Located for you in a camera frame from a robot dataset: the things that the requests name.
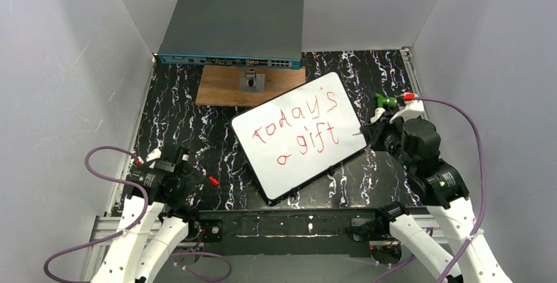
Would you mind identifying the grey blue network switch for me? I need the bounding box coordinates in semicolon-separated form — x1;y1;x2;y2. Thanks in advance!
157;0;304;70

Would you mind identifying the aluminium frame rail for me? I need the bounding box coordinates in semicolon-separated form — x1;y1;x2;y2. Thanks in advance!
80;215;497;283

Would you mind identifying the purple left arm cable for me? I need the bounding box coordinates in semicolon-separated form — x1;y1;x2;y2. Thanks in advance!
42;145;234;283

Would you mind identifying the grey metal clamp bracket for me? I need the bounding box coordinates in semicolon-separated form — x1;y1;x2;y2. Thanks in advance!
239;69;265;93

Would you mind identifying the green white plastic fitting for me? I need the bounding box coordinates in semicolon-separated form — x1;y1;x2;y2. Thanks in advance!
370;93;397;124

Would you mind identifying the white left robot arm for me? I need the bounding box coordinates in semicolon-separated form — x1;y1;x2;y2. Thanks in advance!
91;146;199;282

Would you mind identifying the red marker cap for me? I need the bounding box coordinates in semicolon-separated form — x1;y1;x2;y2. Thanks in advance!
208;176;221;186

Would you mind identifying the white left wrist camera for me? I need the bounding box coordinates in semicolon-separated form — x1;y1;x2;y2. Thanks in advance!
133;148;162;169

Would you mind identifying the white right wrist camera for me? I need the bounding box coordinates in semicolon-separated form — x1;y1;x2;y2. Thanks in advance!
389;93;425;124

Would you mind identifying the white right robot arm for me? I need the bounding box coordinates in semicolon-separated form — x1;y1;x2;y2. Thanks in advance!
345;117;511;282

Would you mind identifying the white whiteboard black frame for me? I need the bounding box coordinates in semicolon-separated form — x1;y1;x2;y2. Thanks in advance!
231;72;367;201

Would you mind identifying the brown wooden board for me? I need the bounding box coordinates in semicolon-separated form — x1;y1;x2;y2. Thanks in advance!
196;66;306;107

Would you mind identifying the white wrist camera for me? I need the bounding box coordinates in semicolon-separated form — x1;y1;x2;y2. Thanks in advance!
133;148;162;169
389;93;425;124

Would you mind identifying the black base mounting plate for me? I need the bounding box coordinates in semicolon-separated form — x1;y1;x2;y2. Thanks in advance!
196;207;397;257

